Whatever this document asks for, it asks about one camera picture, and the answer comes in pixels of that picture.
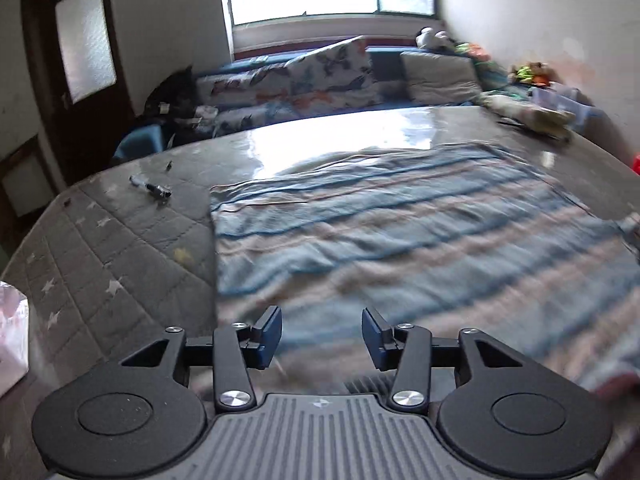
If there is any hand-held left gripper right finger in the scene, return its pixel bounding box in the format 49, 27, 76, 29
361, 307, 526, 416

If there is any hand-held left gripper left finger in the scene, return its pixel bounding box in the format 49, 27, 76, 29
119, 305, 283, 413

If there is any blue pink striped towel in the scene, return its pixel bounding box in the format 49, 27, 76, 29
209, 144, 640, 396

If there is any grey quilted star table cover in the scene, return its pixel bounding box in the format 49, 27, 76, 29
0, 102, 640, 480

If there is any black and white pen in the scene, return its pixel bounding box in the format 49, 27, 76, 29
129, 175, 173, 198

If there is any dark clothes pile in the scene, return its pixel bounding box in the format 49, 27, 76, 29
167, 105, 221, 143

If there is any white plastic bag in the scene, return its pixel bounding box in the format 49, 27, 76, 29
0, 280, 31, 396

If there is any black bag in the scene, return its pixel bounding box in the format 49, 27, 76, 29
144, 65, 201, 126

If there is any large butterfly print cushion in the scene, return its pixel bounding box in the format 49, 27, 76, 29
285, 35, 376, 111

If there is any grey pillow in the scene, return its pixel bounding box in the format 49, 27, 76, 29
400, 51, 483, 106

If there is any dark wooden door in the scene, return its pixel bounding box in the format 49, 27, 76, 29
20, 0, 138, 186

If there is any folded yellow blanket in bag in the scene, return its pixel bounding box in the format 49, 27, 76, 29
480, 92, 576, 141

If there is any dark wooden cabinet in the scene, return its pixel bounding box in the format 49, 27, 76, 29
0, 135, 56, 241

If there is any orange green toy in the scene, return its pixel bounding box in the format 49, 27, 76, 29
455, 41, 488, 61

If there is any white plush toy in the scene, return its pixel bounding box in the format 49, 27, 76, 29
416, 27, 453, 51

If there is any clear plastic storage box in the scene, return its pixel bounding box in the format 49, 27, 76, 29
530, 85, 598, 131

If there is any brown plush toy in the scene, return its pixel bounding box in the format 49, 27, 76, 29
509, 61, 551, 86

